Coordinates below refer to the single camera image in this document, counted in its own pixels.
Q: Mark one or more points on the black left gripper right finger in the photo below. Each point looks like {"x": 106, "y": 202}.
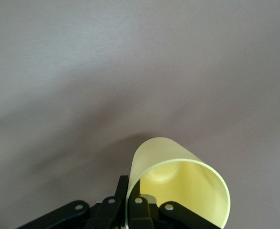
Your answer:
{"x": 142, "y": 214}

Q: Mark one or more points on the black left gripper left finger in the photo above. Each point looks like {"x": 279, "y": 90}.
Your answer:
{"x": 101, "y": 214}

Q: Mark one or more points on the yellow plastic cup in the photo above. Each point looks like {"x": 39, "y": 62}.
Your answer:
{"x": 189, "y": 190}

